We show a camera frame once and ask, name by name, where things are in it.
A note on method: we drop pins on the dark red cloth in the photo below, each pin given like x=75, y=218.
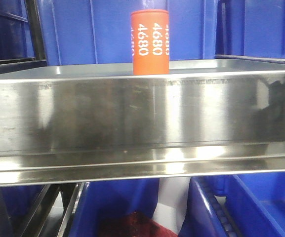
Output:
x=136, y=224

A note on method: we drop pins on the black shelf upright post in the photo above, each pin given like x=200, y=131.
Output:
x=35, y=28

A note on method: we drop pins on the metal rack frame lower left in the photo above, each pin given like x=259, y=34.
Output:
x=37, y=223

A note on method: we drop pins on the blue bin lower right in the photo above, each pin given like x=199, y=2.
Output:
x=252, y=205

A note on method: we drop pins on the blue bin behind shelf centre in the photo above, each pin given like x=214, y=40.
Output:
x=98, y=31

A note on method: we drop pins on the blue bin upper left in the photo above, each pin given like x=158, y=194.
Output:
x=15, y=36

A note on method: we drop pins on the blue bin upper right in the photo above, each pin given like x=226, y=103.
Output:
x=254, y=28

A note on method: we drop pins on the orange cylindrical capacitor 4680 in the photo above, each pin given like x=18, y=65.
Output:
x=150, y=42

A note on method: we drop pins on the stainless steel shelf tray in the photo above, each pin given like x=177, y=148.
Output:
x=75, y=123

